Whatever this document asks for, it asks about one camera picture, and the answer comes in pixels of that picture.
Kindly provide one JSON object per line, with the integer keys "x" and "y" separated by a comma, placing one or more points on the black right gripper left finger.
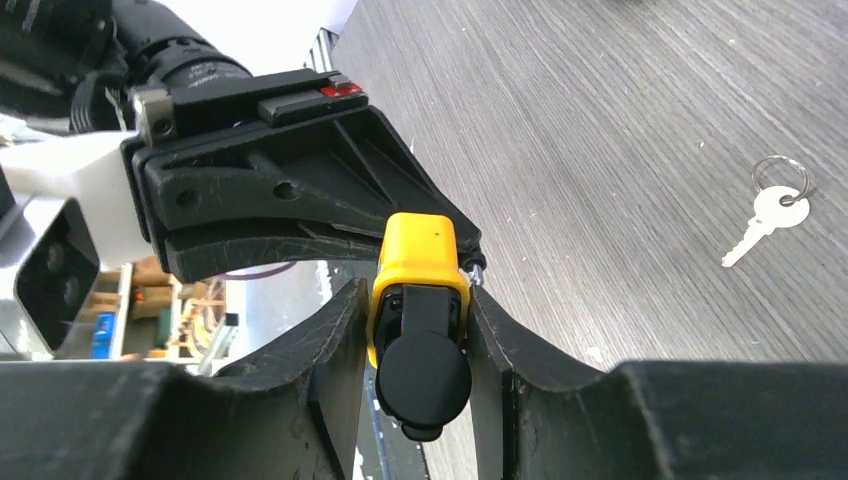
{"x": 289, "y": 410}

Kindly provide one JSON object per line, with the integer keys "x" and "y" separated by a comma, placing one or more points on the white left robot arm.
{"x": 81, "y": 61}

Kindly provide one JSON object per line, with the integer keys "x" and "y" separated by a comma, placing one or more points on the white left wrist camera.
{"x": 67, "y": 214}

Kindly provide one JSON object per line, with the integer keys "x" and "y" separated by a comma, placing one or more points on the yellow small padlock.
{"x": 417, "y": 325}

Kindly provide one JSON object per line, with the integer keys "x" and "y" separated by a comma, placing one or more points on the small silver key with ring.
{"x": 775, "y": 207}

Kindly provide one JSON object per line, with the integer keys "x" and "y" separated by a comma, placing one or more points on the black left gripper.
{"x": 258, "y": 194}

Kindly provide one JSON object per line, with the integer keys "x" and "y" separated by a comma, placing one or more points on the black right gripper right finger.
{"x": 539, "y": 413}

